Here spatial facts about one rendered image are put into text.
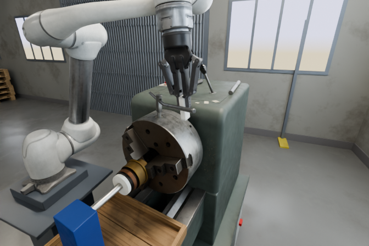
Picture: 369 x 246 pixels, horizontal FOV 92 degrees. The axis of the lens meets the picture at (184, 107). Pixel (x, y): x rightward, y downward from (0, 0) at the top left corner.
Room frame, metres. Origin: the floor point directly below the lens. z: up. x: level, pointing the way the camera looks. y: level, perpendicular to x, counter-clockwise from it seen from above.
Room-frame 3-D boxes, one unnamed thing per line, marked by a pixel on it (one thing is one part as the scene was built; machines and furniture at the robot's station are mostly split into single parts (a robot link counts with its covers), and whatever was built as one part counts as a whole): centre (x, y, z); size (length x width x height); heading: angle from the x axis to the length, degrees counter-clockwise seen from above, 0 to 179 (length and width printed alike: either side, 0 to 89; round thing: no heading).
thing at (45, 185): (0.76, 0.74, 0.83); 0.22 x 0.18 x 0.06; 160
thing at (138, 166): (0.48, 0.17, 1.08); 0.09 x 0.09 x 0.09; 62
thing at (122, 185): (0.39, 0.22, 1.08); 0.13 x 0.07 x 0.07; 152
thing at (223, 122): (0.98, -0.07, 1.06); 0.59 x 0.48 x 0.39; 152
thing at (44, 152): (0.79, 0.73, 0.97); 0.18 x 0.16 x 0.22; 155
